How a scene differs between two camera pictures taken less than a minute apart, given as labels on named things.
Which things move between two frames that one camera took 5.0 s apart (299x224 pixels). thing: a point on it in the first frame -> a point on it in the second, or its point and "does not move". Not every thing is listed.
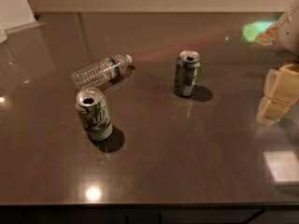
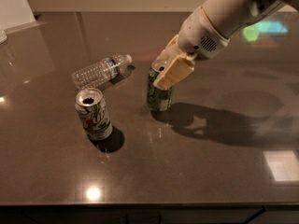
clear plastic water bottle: x=94 y=75 does not move
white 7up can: x=91 y=105 does not move
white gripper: x=288 y=35 -> x=199 y=35
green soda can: x=187 y=72 -> x=158 y=99
